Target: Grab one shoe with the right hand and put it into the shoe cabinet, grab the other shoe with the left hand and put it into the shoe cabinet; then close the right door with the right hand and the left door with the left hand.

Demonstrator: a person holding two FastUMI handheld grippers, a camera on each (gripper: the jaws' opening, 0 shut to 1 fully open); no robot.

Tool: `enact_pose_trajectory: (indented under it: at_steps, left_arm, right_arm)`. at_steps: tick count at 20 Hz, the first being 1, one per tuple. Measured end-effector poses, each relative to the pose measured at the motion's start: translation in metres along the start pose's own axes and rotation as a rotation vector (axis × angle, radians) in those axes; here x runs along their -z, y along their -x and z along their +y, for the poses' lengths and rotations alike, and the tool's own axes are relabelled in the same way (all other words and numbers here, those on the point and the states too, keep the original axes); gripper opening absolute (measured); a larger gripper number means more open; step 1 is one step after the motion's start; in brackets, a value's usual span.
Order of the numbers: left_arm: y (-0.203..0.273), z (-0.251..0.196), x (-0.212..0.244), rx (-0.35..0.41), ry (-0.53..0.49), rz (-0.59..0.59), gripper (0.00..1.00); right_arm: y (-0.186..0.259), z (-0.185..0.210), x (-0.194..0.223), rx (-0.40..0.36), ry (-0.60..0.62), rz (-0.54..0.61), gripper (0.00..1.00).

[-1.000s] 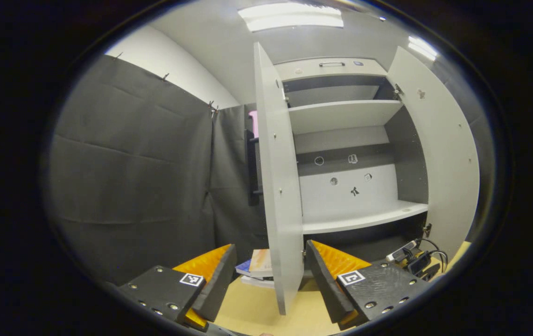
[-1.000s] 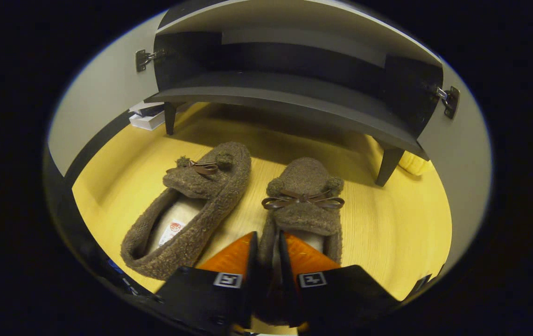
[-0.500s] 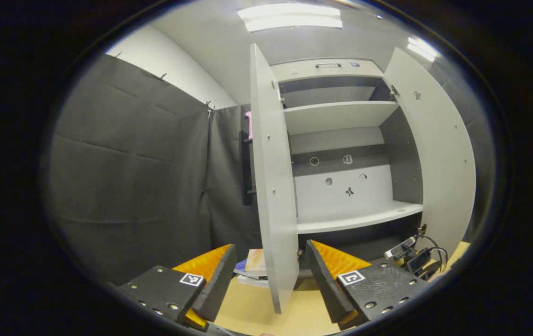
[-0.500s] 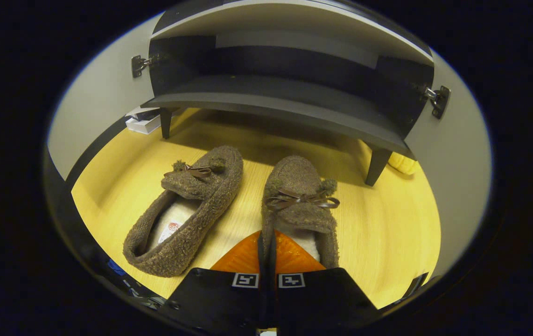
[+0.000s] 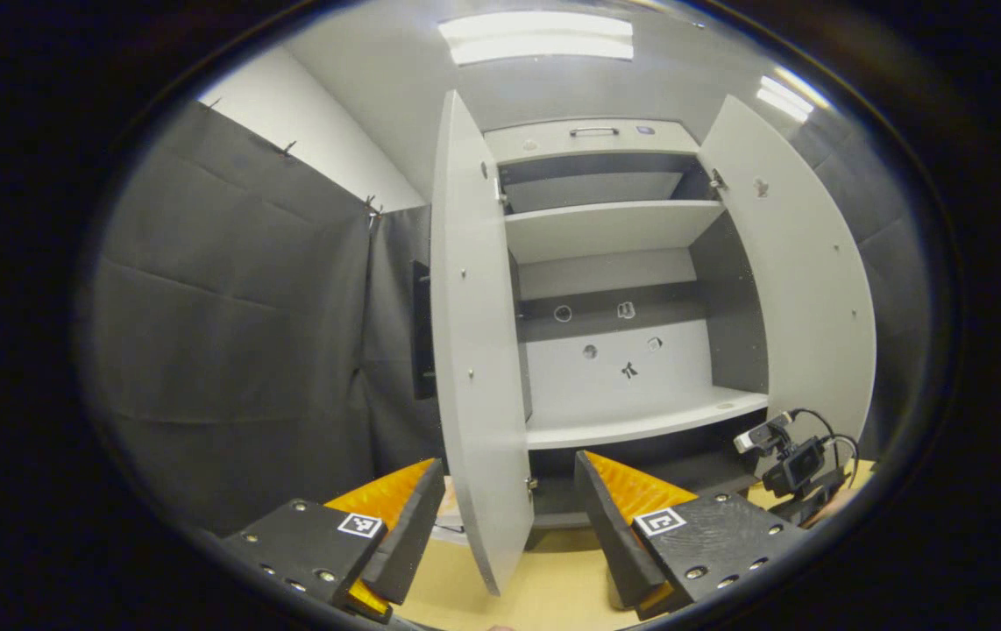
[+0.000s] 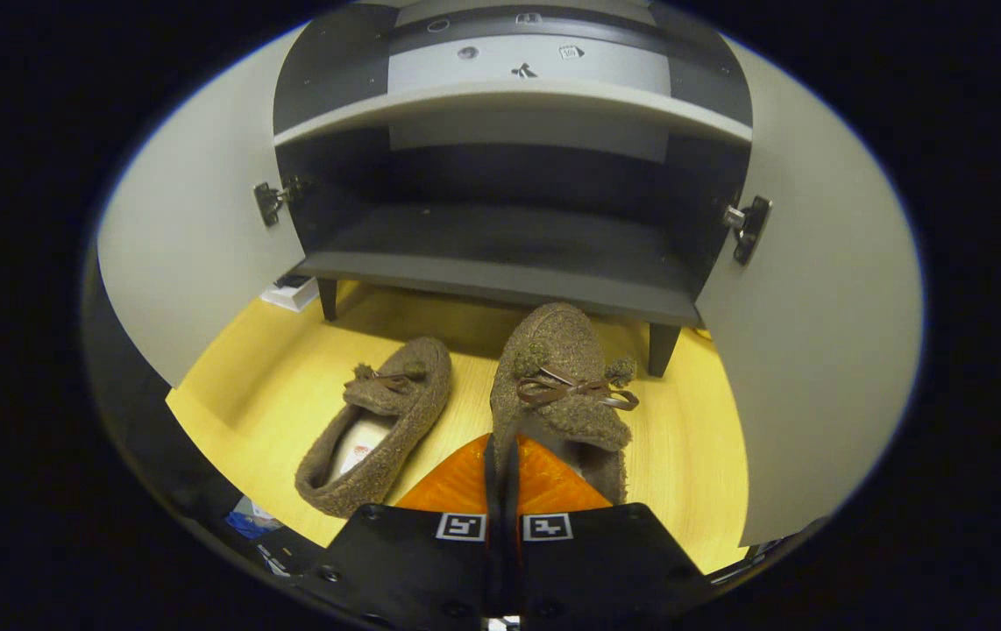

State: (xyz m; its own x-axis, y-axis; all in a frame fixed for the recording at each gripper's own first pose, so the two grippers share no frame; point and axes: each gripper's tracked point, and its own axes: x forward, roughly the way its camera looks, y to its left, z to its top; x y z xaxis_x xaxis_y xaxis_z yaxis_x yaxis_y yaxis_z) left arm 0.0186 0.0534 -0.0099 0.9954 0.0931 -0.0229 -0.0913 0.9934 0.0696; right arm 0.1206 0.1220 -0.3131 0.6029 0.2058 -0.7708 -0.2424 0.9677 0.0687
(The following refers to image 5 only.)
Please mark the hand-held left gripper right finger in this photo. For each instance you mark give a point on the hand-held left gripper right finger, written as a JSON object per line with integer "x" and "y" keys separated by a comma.
{"x": 610, "y": 526}

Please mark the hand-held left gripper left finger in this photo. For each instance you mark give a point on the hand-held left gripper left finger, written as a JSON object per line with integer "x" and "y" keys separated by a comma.
{"x": 413, "y": 526}

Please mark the grey shoe cabinet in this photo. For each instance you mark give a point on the grey shoe cabinet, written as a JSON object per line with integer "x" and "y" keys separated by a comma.
{"x": 606, "y": 228}

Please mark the small ceiling light panel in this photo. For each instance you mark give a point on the small ceiling light panel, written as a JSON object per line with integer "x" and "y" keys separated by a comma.
{"x": 788, "y": 95}

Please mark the large ceiling light panel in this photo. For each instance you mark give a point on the large ceiling light panel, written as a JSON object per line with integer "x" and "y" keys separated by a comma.
{"x": 535, "y": 37}

